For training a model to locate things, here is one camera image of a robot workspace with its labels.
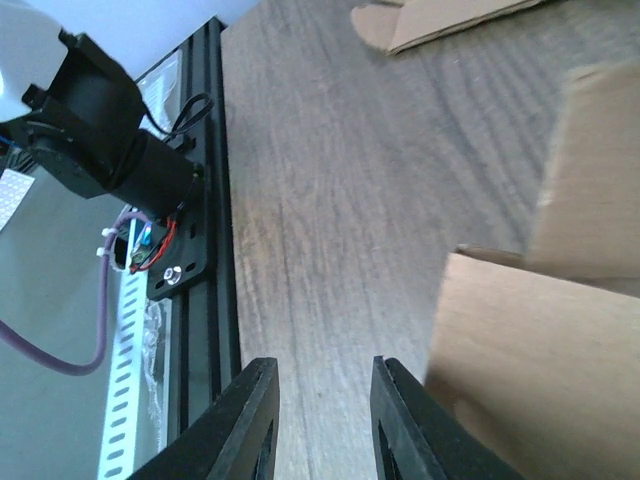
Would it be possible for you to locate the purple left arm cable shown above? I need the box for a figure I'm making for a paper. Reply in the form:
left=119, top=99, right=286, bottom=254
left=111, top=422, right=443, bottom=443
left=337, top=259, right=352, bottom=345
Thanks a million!
left=0, top=211, right=151, bottom=377

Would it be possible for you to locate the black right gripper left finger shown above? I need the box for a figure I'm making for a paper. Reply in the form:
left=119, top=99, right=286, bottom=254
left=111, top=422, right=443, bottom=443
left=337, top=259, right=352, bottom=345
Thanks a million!
left=131, top=357, right=279, bottom=480

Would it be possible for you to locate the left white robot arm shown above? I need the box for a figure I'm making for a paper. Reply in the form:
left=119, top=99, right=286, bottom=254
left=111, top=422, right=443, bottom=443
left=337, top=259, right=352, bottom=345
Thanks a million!
left=1, top=1, right=214, bottom=219

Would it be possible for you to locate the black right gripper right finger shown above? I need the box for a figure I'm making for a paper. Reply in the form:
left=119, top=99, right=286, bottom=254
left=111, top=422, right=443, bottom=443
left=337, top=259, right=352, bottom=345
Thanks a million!
left=370, top=356, right=522, bottom=480

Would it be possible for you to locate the cardboard box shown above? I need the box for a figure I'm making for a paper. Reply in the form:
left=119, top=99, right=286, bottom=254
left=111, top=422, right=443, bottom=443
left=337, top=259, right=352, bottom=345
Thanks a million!
left=425, top=64, right=639, bottom=479

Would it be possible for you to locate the light blue slotted cable duct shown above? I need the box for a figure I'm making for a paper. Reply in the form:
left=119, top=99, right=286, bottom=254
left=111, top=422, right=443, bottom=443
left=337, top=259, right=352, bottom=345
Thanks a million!
left=97, top=219, right=151, bottom=480

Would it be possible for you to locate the black aluminium frame rail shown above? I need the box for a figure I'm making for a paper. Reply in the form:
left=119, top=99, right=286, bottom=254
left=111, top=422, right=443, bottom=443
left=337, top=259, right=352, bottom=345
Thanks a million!
left=166, top=18, right=241, bottom=443

